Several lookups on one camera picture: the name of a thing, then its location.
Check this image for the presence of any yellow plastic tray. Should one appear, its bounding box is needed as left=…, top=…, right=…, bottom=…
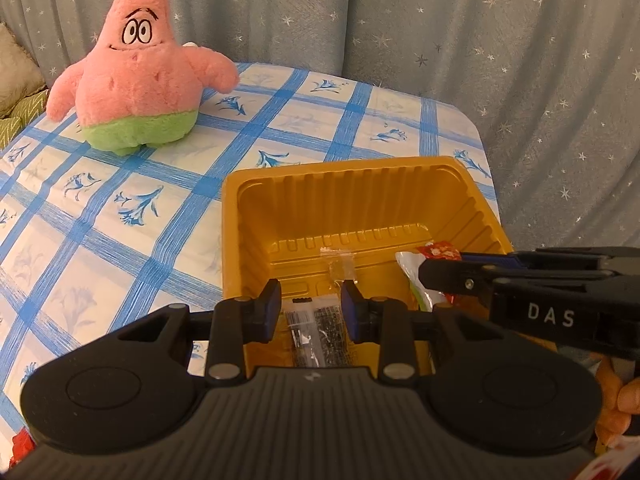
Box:
left=221, top=156, right=558, bottom=380

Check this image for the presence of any person's right hand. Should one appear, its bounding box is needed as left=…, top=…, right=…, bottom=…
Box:
left=618, top=378, right=640, bottom=415

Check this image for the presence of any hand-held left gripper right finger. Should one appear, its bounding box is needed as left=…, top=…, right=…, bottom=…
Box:
left=340, top=280, right=506, bottom=386

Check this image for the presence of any black clear snack packet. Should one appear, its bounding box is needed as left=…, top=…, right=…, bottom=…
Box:
left=283, top=296, right=361, bottom=368

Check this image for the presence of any silver foil pouch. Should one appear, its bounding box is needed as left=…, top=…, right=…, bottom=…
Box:
left=395, top=251, right=446, bottom=311

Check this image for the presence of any green zigzag cushion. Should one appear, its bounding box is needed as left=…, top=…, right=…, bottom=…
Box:
left=0, top=89, right=49, bottom=150

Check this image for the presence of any grey star-print curtain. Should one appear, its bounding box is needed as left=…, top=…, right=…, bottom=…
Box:
left=0, top=0, right=640, bottom=256

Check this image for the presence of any red white printed cloth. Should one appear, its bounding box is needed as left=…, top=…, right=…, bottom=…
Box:
left=575, top=447, right=640, bottom=480

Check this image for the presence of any pink star plush toy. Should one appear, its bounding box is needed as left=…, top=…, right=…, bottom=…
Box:
left=46, top=0, right=241, bottom=157

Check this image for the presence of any beige cushion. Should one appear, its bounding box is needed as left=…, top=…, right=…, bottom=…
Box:
left=0, top=22, right=47, bottom=117

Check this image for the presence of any blue checked floral tablecloth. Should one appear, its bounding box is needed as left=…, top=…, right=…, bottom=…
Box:
left=0, top=62, right=501, bottom=461

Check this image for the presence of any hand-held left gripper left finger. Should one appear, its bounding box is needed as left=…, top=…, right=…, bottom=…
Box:
left=119, top=278, right=282, bottom=386

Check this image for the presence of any large plain red snack packet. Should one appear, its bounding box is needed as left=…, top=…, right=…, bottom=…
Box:
left=11, top=430, right=37, bottom=466

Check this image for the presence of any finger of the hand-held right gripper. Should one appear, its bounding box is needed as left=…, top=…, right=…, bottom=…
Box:
left=459, top=247, right=640, bottom=274
left=418, top=256, right=494, bottom=306

